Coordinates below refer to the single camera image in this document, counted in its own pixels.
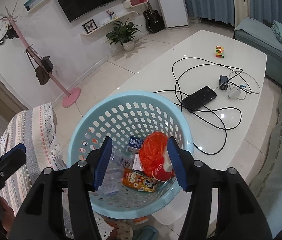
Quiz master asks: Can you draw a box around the white coffee table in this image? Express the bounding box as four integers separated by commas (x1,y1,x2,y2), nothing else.
117,30,266,170

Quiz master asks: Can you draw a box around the colourful puzzle cube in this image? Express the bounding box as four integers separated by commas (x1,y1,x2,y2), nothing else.
215,46,225,58

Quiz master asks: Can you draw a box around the blue white wall cubby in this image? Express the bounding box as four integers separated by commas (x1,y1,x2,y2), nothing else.
23,0,50,14

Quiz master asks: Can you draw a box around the pink white tube canister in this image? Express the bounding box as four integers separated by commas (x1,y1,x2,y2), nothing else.
152,155,174,182

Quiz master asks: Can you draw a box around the black hanging pouch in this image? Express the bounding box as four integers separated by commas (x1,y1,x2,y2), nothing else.
32,48,54,73

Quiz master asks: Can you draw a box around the beige centre curtain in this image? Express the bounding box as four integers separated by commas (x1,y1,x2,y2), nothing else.
234,0,251,27

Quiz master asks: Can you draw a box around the striped woven tablecloth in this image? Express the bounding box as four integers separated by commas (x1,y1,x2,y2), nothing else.
0,103,116,239

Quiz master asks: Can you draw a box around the black charger adapter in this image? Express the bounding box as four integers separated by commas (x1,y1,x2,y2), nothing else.
219,75,228,91

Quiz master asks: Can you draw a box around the orange plastic bag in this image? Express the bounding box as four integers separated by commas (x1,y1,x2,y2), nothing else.
139,132,168,177

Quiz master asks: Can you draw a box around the light blue plastic basket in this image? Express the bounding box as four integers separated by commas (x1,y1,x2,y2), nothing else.
67,91,194,219

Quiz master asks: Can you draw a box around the pink coat rack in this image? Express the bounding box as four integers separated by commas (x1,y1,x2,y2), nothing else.
4,0,81,108

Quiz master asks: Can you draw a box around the butterfly picture frame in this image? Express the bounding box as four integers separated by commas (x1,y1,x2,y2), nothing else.
82,19,98,34

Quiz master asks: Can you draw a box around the white lower wall shelf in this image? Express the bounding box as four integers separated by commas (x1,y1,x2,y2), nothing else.
80,11,137,36

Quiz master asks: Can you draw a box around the teal sofa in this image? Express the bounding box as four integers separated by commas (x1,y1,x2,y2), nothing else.
232,17,282,239

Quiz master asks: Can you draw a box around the orange panda snack packet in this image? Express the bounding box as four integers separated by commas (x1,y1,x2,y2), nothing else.
121,168,158,193

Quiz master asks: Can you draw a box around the pink white wall box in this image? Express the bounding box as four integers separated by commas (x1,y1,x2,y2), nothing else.
123,0,148,8

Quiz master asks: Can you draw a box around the black cable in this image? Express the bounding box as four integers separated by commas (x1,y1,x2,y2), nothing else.
153,56,262,156

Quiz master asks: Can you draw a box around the clear plastic bottle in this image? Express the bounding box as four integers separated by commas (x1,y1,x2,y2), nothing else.
93,148,133,196

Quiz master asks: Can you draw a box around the black acoustic guitar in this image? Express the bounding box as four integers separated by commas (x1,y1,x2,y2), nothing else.
143,1,165,33

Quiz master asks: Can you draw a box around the white standing air conditioner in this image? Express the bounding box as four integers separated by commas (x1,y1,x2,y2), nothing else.
158,0,189,29

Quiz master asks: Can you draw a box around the purple small carton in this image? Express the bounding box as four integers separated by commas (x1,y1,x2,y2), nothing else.
126,136,144,154

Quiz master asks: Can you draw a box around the green potted plant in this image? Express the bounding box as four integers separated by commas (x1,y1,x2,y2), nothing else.
106,20,140,52

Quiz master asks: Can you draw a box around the person's left hand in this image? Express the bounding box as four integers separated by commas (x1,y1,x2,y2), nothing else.
0,197,15,233

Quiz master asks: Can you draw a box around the white charger adapter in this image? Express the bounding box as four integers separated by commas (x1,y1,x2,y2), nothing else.
227,87,242,100

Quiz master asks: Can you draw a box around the white blue long box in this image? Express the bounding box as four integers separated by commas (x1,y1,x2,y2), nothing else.
132,153,143,172

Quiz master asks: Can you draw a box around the brown hanging bag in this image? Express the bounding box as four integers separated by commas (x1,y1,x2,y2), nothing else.
25,50,50,86

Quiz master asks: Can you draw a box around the black hanging hat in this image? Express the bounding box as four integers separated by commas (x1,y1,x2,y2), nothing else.
5,26,19,40

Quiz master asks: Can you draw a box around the black phone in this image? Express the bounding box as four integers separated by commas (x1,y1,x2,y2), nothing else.
182,86,217,112

